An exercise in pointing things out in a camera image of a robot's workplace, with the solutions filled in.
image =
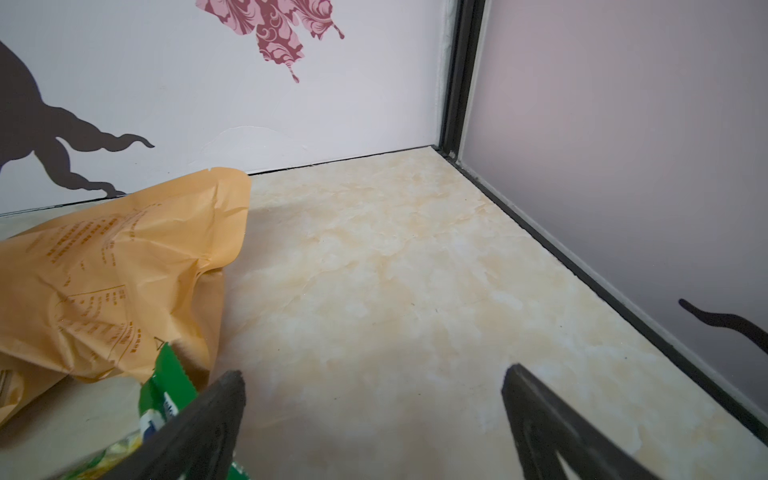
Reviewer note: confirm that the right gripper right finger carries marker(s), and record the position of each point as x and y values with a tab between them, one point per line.
548	434

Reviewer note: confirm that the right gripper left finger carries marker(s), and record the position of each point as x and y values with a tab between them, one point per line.
199	443

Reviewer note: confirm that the green yellow snack bag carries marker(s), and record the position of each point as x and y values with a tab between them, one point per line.
161	398

